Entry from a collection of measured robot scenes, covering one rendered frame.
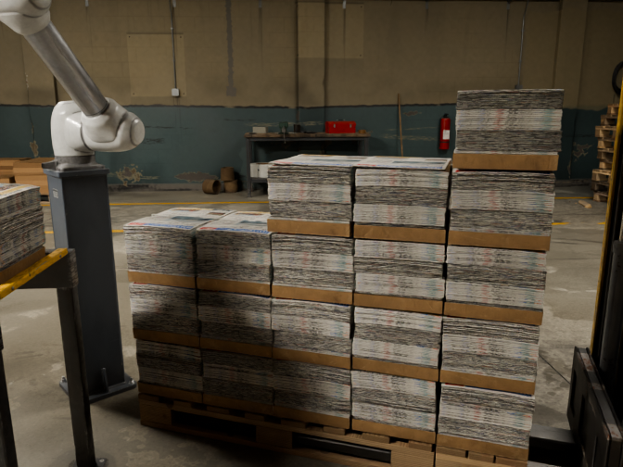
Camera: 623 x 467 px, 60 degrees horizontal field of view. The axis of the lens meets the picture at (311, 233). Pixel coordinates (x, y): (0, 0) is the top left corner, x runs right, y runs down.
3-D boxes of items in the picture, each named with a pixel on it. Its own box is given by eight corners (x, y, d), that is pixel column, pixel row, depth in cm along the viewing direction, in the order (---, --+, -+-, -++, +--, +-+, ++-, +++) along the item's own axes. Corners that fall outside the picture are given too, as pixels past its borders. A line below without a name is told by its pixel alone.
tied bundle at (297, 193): (301, 213, 217) (301, 156, 212) (374, 217, 208) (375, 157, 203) (266, 233, 182) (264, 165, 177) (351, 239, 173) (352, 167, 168)
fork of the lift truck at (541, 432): (309, 397, 232) (309, 387, 231) (576, 440, 201) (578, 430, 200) (301, 409, 223) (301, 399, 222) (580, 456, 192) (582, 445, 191)
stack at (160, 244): (187, 380, 253) (177, 206, 234) (442, 422, 218) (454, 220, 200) (138, 425, 217) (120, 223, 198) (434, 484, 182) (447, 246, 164)
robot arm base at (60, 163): (36, 169, 224) (34, 155, 223) (90, 165, 238) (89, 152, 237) (49, 172, 211) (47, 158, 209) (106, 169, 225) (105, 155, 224)
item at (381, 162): (373, 157, 202) (374, 155, 202) (451, 159, 194) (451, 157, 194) (352, 168, 168) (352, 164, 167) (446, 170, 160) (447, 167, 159)
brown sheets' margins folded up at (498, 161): (443, 389, 215) (457, 145, 193) (522, 401, 206) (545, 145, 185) (434, 446, 179) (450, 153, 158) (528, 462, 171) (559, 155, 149)
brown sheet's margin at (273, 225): (301, 211, 217) (301, 201, 216) (373, 215, 208) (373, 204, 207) (266, 231, 181) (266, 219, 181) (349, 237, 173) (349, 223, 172)
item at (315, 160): (302, 156, 211) (302, 153, 211) (375, 157, 203) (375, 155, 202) (267, 165, 177) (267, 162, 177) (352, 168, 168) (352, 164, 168)
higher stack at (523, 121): (440, 422, 218) (459, 93, 190) (520, 435, 210) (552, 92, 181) (431, 483, 183) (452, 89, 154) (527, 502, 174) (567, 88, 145)
